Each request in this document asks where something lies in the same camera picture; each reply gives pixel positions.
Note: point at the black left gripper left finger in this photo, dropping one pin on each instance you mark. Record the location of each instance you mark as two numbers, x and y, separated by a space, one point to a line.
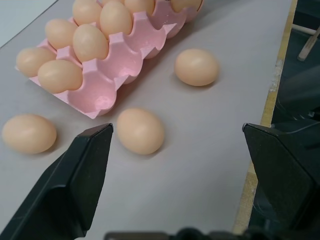
75 180

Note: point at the white stool leg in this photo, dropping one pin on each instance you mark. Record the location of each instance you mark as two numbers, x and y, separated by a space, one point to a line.
306 40

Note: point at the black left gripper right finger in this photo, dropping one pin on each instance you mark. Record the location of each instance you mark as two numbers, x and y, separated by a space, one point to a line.
285 175

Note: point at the beige egg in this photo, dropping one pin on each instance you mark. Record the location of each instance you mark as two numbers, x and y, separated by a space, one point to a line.
33 61
90 42
60 76
197 67
186 4
86 11
140 130
140 5
29 133
115 18
60 33

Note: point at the pink egg tray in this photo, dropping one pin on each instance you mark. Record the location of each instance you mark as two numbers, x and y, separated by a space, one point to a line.
120 62

